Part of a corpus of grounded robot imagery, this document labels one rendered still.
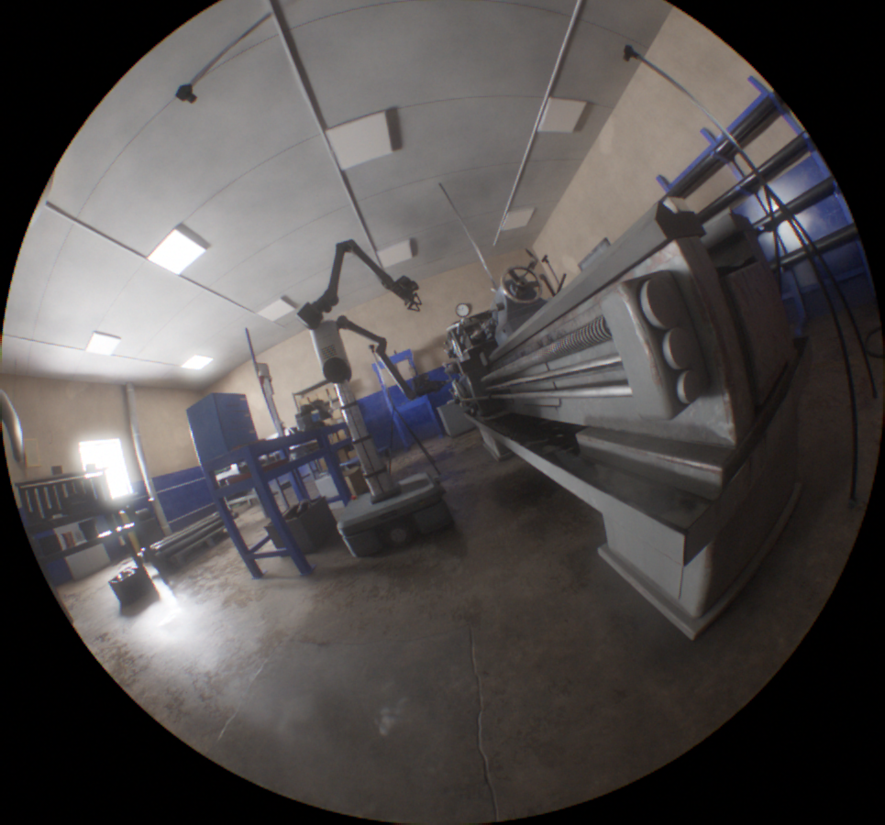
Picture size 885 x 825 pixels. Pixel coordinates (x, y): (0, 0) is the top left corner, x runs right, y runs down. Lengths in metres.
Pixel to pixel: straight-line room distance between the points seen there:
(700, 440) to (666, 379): 0.19
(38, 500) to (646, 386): 3.77
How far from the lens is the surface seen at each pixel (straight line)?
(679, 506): 0.51
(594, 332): 0.47
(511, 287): 1.44
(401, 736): 0.85
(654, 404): 0.39
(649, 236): 0.44
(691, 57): 4.20
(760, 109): 3.41
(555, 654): 0.82
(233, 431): 1.92
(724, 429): 0.49
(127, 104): 3.02
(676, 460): 0.51
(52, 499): 3.53
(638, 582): 0.88
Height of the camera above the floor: 0.71
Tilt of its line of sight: 3 degrees up
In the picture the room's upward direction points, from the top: 22 degrees counter-clockwise
